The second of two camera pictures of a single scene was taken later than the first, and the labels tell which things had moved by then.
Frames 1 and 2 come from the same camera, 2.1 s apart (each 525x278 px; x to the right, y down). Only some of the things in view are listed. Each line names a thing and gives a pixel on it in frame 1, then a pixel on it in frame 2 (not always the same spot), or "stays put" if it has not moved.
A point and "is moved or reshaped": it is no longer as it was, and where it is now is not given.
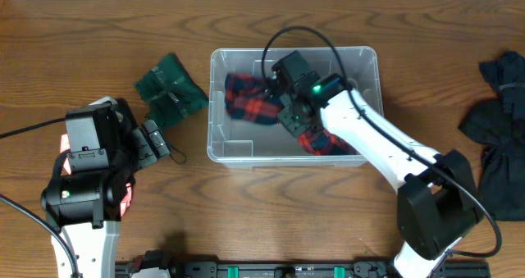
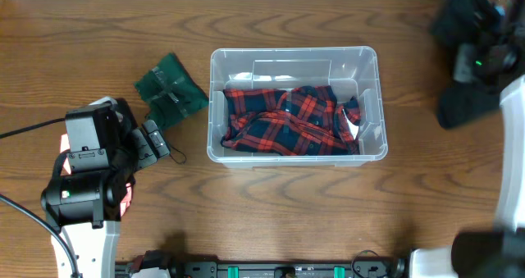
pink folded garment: [125, 207] stays put
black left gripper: [145, 155] stays put
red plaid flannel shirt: [250, 97] is moved or reshaped
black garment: [501, 188] -> [464, 101]
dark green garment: [169, 92] stays put
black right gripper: [296, 126] -> [466, 73]
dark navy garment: [506, 74] is moved or reshaped
